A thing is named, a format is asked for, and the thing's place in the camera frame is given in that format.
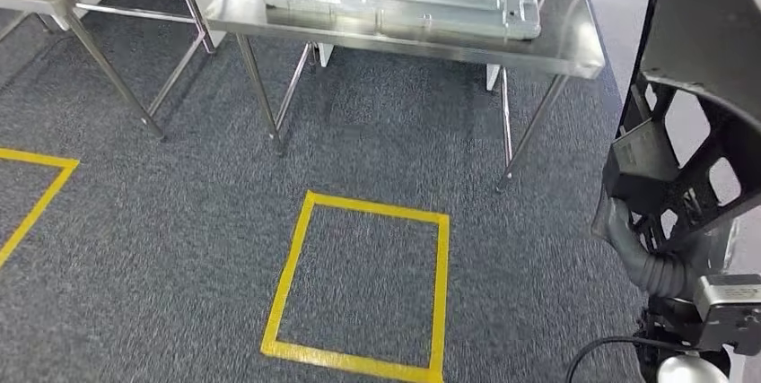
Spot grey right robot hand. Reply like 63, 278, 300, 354
592, 120, 681, 274

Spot black plastic plate frame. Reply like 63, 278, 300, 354
603, 0, 761, 254

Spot stainless steel workbench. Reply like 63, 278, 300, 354
205, 0, 607, 193

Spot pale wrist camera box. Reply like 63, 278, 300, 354
694, 274, 761, 334

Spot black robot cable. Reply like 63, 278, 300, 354
564, 335, 685, 383

